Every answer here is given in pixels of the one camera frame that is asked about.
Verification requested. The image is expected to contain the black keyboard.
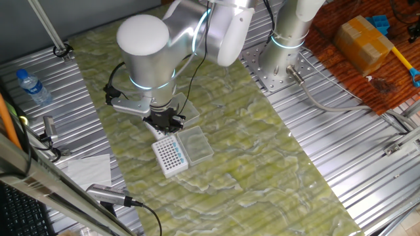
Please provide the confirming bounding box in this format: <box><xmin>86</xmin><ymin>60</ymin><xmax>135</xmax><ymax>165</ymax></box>
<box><xmin>0</xmin><ymin>182</ymin><xmax>56</xmax><ymax>236</ymax></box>

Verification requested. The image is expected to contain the aluminium frame bar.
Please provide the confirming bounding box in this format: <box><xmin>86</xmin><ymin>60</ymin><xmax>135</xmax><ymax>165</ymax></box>
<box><xmin>0</xmin><ymin>130</ymin><xmax>138</xmax><ymax>236</ymax></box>

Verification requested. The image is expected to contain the aluminium pole black clamp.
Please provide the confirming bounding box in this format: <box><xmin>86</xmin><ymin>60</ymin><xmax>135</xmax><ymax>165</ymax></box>
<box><xmin>28</xmin><ymin>0</ymin><xmax>74</xmax><ymax>63</ymax></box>

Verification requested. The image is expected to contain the white paper sheet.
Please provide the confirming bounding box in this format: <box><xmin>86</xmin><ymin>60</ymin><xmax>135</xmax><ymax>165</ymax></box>
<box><xmin>62</xmin><ymin>153</ymin><xmax>112</xmax><ymax>191</ymax></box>

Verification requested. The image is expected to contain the clear plastic rack lid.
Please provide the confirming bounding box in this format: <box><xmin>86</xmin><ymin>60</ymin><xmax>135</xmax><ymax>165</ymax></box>
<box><xmin>172</xmin><ymin>92</ymin><xmax>200</xmax><ymax>128</ymax></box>
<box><xmin>177</xmin><ymin>126</ymin><xmax>215</xmax><ymax>167</ymax></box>

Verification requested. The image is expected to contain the brown wooden board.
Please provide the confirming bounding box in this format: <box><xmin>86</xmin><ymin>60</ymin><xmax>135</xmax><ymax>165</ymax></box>
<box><xmin>303</xmin><ymin>0</ymin><xmax>420</xmax><ymax>115</ymax></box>

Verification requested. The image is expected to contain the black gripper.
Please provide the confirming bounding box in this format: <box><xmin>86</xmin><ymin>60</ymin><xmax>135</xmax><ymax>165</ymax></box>
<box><xmin>142</xmin><ymin>107</ymin><xmax>186</xmax><ymax>136</ymax></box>

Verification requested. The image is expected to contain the clear water bottle blue cap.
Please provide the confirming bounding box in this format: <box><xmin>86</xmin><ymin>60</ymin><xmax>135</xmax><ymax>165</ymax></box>
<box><xmin>16</xmin><ymin>68</ymin><xmax>53</xmax><ymax>106</ymax></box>

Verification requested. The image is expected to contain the yellow handled blue tool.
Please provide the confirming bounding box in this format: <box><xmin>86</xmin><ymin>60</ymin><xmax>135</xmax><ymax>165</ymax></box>
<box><xmin>392</xmin><ymin>45</ymin><xmax>420</xmax><ymax>88</ymax></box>

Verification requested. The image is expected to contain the green marble pattern mat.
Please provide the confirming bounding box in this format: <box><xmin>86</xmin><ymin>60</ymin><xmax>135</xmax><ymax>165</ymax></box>
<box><xmin>68</xmin><ymin>0</ymin><xmax>365</xmax><ymax>236</ymax></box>

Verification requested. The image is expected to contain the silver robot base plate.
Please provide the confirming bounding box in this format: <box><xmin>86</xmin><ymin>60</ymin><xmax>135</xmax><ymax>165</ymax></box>
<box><xmin>241</xmin><ymin>44</ymin><xmax>316</xmax><ymax>93</ymax></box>

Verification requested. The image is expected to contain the white pipette tip rack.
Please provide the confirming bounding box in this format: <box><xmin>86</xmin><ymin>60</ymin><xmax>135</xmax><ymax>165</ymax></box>
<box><xmin>151</xmin><ymin>134</ymin><xmax>190</xmax><ymax>180</ymax></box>
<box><xmin>144</xmin><ymin>123</ymin><xmax>169</xmax><ymax>142</ymax></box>

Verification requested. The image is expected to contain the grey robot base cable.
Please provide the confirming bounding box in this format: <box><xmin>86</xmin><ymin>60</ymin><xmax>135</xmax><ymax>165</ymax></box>
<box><xmin>285</xmin><ymin>64</ymin><xmax>420</xmax><ymax>132</ymax></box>

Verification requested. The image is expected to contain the large silver camera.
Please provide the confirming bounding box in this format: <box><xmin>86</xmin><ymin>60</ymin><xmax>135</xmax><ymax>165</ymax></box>
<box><xmin>85</xmin><ymin>183</ymin><xmax>144</xmax><ymax>208</ymax></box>

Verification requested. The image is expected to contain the black device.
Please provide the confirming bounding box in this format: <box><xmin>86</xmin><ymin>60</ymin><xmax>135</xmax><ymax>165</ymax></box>
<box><xmin>406</xmin><ymin>19</ymin><xmax>420</xmax><ymax>44</ymax></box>

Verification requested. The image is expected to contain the cardboard box yellow tape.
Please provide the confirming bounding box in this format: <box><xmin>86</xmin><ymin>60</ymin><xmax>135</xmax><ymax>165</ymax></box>
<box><xmin>333</xmin><ymin>14</ymin><xmax>394</xmax><ymax>77</ymax></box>

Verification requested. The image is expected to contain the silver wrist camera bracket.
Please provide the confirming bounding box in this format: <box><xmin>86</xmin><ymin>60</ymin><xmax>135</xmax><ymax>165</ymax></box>
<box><xmin>110</xmin><ymin>97</ymin><xmax>152</xmax><ymax>116</ymax></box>

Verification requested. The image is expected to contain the blue plastic tray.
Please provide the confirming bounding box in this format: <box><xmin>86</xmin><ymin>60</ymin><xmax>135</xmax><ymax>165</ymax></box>
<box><xmin>366</xmin><ymin>14</ymin><xmax>390</xmax><ymax>36</ymax></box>

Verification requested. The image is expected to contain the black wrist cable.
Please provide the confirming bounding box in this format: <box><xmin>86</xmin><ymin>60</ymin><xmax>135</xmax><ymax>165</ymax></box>
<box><xmin>104</xmin><ymin>0</ymin><xmax>213</xmax><ymax>116</ymax></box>

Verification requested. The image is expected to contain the black camera cable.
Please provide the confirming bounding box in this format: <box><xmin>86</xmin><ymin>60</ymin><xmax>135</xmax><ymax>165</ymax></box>
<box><xmin>131</xmin><ymin>199</ymin><xmax>163</xmax><ymax>236</ymax></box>

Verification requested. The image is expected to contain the black base cable bundle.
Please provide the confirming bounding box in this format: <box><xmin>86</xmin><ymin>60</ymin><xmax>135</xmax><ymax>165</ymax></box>
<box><xmin>264</xmin><ymin>0</ymin><xmax>277</xmax><ymax>37</ymax></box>

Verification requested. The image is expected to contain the small silver camera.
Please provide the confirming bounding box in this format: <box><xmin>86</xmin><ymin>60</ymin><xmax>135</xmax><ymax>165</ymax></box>
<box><xmin>42</xmin><ymin>115</ymin><xmax>59</xmax><ymax>142</ymax></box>

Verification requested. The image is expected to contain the aluminium frame profile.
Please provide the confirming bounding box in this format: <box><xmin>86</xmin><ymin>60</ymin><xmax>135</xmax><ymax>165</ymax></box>
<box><xmin>382</xmin><ymin>98</ymin><xmax>420</xmax><ymax>157</ymax></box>

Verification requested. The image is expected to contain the orange tube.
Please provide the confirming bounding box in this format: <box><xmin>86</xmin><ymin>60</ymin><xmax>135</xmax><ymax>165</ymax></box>
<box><xmin>0</xmin><ymin>93</ymin><xmax>22</xmax><ymax>150</ymax></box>

